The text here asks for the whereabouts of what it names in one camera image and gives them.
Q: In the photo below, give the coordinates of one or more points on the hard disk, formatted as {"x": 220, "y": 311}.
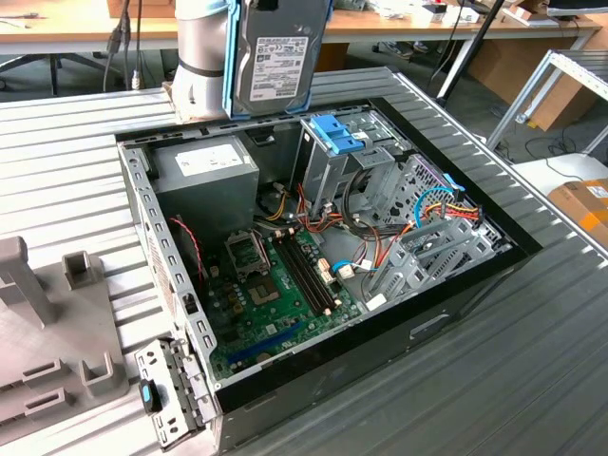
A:
{"x": 275, "y": 62}

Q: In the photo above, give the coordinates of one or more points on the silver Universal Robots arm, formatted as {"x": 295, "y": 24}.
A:
{"x": 199, "y": 47}

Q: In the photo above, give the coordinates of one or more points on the grey metal disk bay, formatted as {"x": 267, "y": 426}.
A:
{"x": 413, "y": 273}

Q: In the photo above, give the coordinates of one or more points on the small brown cardboard box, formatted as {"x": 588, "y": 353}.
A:
{"x": 152, "y": 7}

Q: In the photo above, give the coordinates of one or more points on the white paper pile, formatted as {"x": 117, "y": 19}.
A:
{"x": 394, "y": 9}

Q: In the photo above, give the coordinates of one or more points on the blue plastic drive latch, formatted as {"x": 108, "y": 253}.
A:
{"x": 332, "y": 135}

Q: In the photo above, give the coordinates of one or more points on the white box red top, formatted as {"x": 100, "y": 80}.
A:
{"x": 434, "y": 16}

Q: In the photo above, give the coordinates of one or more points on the grey metal drive cage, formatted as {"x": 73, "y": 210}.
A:
{"x": 328, "y": 176}

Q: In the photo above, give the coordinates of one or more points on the grey power supply box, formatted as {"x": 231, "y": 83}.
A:
{"x": 204, "y": 190}

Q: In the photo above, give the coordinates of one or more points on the long wooden desk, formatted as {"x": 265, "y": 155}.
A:
{"x": 71, "y": 28}

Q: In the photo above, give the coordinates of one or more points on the black stand pole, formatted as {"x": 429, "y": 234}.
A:
{"x": 487, "y": 24}

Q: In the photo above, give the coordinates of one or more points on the black office chair base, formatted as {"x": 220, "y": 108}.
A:
{"x": 54, "y": 71}

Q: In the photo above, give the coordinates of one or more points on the perforated metal drive cage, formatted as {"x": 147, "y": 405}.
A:
{"x": 404, "y": 190}

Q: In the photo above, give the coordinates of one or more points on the thin metal locking lever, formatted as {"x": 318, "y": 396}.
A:
{"x": 261, "y": 252}

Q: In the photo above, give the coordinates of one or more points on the small blue bay tab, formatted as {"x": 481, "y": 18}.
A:
{"x": 450, "y": 180}

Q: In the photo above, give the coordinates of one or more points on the black RAM slot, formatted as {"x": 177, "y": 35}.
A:
{"x": 311, "y": 270}
{"x": 306, "y": 272}
{"x": 300, "y": 275}
{"x": 317, "y": 267}

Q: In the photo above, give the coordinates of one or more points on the CPU socket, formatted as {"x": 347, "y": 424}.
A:
{"x": 263, "y": 290}

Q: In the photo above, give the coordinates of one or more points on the black monitor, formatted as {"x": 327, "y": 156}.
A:
{"x": 567, "y": 7}

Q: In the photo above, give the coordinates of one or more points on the green motherboard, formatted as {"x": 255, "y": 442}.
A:
{"x": 285, "y": 313}

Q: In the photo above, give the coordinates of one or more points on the white label tag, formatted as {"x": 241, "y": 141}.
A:
{"x": 376, "y": 302}

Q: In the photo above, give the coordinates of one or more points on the white table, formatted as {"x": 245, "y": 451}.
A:
{"x": 537, "y": 176}

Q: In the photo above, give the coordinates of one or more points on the blue expansion slot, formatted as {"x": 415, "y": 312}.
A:
{"x": 266, "y": 344}

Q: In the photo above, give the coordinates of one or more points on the open black PC case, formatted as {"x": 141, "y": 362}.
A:
{"x": 380, "y": 342}

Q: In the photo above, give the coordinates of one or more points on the labelled cardboard box orange stripe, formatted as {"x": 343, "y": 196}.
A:
{"x": 579, "y": 204}

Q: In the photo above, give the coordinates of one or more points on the grey parts rack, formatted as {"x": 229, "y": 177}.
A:
{"x": 57, "y": 342}

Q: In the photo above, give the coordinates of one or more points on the square brown base plate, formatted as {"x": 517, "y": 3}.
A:
{"x": 170, "y": 97}

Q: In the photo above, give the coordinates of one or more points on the aluminium profile frame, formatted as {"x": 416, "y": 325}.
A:
{"x": 519, "y": 103}

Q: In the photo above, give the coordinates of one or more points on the silver slot bracket cover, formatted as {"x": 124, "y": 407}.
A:
{"x": 154, "y": 361}

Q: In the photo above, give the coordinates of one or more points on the blue black bracket latch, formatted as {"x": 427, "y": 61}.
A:
{"x": 148, "y": 395}

